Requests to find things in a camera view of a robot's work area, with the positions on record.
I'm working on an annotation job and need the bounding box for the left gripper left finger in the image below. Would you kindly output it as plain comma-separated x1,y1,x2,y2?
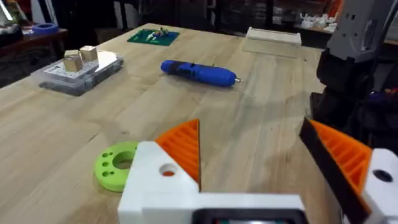
117,118,201,224

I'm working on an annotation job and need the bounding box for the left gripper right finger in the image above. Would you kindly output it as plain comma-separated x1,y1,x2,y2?
298,117,398,224

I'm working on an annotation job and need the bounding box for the blue electric screwdriver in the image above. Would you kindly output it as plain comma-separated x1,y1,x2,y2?
160,59,244,88

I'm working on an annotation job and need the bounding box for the green disc with holes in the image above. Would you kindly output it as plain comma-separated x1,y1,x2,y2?
94,141,139,193

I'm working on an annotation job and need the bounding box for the blue toy tub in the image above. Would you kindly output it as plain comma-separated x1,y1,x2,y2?
369,88,398,105

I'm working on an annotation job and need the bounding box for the heap of white parts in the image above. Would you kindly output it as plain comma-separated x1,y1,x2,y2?
298,11,339,32

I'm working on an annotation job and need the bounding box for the clear plastic parts box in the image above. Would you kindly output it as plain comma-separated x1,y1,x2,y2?
30,49,125,97

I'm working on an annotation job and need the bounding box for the green board with toy blocks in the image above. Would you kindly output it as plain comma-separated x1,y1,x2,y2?
126,27,181,47

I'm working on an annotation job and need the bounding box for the blue tape roll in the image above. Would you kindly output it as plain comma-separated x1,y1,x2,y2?
31,22,60,36

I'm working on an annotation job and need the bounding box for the dark wooden side table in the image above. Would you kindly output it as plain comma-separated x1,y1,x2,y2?
0,27,69,58

